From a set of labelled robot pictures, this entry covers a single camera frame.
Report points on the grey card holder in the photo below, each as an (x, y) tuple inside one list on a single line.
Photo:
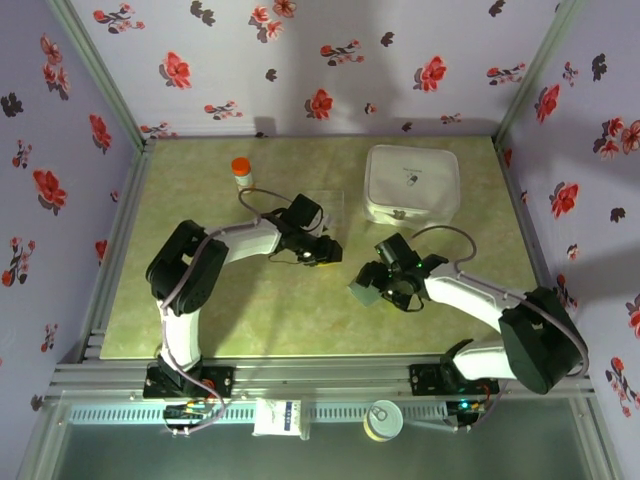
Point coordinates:
[(364, 295)]

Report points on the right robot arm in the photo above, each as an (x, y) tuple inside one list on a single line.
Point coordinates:
[(470, 300)]

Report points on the white square container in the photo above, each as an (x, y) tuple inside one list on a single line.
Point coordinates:
[(410, 185)]

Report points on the orange-capped pill bottle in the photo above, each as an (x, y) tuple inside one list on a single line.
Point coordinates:
[(242, 167)]

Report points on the tin can with pull tab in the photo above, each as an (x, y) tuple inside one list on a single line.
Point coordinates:
[(382, 420)]

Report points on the white left camera bracket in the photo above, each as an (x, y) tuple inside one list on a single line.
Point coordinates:
[(324, 222)]

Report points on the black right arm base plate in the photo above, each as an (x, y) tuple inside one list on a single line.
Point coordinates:
[(425, 377)]

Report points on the aluminium long frame rail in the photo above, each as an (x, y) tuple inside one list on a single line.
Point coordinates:
[(325, 372)]

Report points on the aluminium side frame rail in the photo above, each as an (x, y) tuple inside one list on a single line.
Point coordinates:
[(129, 210), (531, 225)]

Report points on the grey metal bracket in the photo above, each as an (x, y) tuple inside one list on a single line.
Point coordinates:
[(305, 420)]

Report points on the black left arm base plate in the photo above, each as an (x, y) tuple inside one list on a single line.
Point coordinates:
[(220, 380)]

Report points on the white box on rail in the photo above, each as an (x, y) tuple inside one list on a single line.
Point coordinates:
[(270, 417)]

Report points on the aluminium corner post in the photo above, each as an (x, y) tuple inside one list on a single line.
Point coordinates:
[(534, 75), (100, 75)]

